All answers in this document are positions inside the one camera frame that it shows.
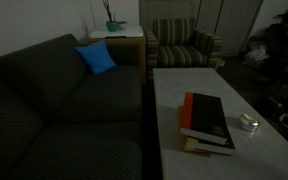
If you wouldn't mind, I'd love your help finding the grey coffee table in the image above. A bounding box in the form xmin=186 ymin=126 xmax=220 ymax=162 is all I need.
xmin=153 ymin=68 xmax=288 ymax=180

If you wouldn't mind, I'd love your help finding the white plastic bag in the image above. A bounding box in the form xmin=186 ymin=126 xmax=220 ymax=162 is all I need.
xmin=244 ymin=45 xmax=269 ymax=65

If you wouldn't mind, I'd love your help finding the striped armchair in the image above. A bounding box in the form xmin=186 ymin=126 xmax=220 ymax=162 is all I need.
xmin=144 ymin=17 xmax=224 ymax=72

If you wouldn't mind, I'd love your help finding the wooden side table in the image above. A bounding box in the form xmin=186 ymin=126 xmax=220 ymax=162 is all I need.
xmin=83 ymin=37 xmax=146 ymax=86

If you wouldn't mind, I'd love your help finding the small white plant pot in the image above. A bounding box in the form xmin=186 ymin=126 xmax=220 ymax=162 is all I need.
xmin=118 ymin=21 xmax=127 ymax=30

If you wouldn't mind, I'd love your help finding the teal plant pot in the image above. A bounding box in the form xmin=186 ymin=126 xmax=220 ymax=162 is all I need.
xmin=106 ymin=21 xmax=119 ymax=32

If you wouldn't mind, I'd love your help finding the bottom yellow book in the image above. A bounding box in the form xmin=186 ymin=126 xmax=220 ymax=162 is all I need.
xmin=177 ymin=105 xmax=218 ymax=158

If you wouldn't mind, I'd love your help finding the blue cushion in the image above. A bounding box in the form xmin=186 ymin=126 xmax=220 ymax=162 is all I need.
xmin=75 ymin=41 xmax=116 ymax=74

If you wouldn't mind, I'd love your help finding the silver candle tin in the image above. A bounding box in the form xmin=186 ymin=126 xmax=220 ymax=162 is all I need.
xmin=239 ymin=113 xmax=260 ymax=132

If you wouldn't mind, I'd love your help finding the middle black book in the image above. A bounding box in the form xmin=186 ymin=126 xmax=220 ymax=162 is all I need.
xmin=183 ymin=136 xmax=235 ymax=155

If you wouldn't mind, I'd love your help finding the dark grey fabric sofa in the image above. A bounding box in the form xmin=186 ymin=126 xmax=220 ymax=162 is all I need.
xmin=0 ymin=34 xmax=142 ymax=180

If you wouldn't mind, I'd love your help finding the black book with orange spine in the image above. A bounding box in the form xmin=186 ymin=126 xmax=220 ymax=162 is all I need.
xmin=179 ymin=92 xmax=229 ymax=144

